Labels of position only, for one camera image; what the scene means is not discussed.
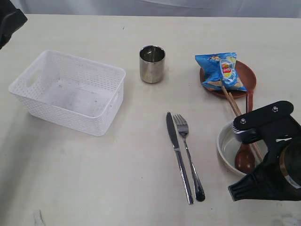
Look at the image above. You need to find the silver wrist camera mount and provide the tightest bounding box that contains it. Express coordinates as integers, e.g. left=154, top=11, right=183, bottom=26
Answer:
left=232, top=101, right=301, bottom=144

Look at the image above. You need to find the brown wooden chopstick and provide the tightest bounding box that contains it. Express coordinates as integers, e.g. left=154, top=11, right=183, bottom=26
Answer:
left=222, top=85, right=263, bottom=162
left=228, top=92, right=263, bottom=161

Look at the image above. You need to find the shiny steel cup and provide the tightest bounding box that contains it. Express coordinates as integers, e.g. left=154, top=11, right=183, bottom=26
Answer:
left=139, top=45, right=166, bottom=83

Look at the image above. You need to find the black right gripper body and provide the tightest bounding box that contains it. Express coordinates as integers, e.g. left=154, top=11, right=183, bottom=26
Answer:
left=228, top=137, right=301, bottom=201

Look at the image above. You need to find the silver table knife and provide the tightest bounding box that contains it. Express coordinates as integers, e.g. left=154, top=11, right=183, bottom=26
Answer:
left=166, top=112, right=193, bottom=205

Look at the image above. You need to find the blue chip bag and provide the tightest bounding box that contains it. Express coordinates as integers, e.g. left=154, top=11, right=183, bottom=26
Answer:
left=195, top=52, right=246, bottom=92

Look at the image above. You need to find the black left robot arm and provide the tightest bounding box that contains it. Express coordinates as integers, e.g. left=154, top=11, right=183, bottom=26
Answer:
left=0, top=0, right=28, bottom=49

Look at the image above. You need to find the brown wooden spoon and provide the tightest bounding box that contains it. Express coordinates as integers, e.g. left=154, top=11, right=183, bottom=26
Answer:
left=235, top=90, right=255, bottom=174

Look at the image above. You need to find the white perforated plastic basket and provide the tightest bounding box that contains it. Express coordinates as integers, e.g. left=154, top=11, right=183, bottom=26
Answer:
left=8, top=50, right=126, bottom=137

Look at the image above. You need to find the brown round plate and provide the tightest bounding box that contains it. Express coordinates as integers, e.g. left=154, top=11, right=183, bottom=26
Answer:
left=199, top=60, right=257, bottom=99

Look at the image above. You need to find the silver fork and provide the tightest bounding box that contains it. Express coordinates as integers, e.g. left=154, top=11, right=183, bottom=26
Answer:
left=173, top=114, right=205, bottom=202

